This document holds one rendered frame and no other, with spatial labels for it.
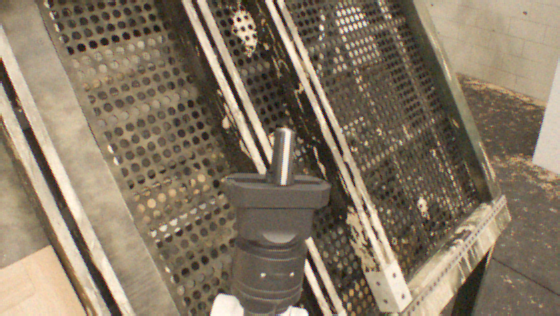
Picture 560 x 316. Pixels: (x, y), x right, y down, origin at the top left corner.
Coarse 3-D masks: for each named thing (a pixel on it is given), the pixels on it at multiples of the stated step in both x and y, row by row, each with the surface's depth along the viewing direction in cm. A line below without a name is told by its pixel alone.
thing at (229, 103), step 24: (168, 0) 105; (192, 0) 105; (192, 24) 102; (192, 48) 105; (216, 48) 105; (216, 72) 103; (216, 96) 105; (240, 96) 106; (216, 120) 109; (240, 120) 105; (240, 144) 106; (264, 144) 107; (240, 168) 109; (264, 168) 106; (312, 264) 110; (312, 288) 108; (312, 312) 111; (336, 312) 111
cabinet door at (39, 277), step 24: (24, 264) 77; (48, 264) 79; (0, 288) 74; (24, 288) 76; (48, 288) 78; (72, 288) 81; (0, 312) 73; (24, 312) 75; (48, 312) 78; (72, 312) 80
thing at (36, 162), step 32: (0, 32) 77; (0, 64) 78; (0, 96) 75; (0, 128) 77; (32, 128) 77; (32, 160) 76; (32, 192) 77; (64, 192) 78; (64, 224) 77; (64, 256) 78; (96, 256) 80; (96, 288) 78
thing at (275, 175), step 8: (280, 128) 55; (280, 136) 54; (280, 144) 54; (272, 152) 57; (280, 152) 54; (272, 160) 57; (280, 160) 54; (272, 168) 56; (280, 168) 55; (272, 176) 55; (280, 176) 55; (280, 184) 55
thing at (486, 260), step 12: (180, 156) 226; (312, 168) 231; (144, 180) 219; (396, 204) 204; (420, 204) 195; (444, 204) 191; (420, 216) 178; (444, 216) 189; (228, 228) 277; (408, 228) 172; (216, 240) 268; (324, 252) 259; (492, 252) 186; (168, 264) 250; (180, 264) 250; (324, 264) 261; (480, 264) 194; (468, 276) 200; (480, 276) 196; (468, 288) 203; (480, 288) 194; (456, 300) 203; (468, 300) 205; (456, 312) 211; (468, 312) 207
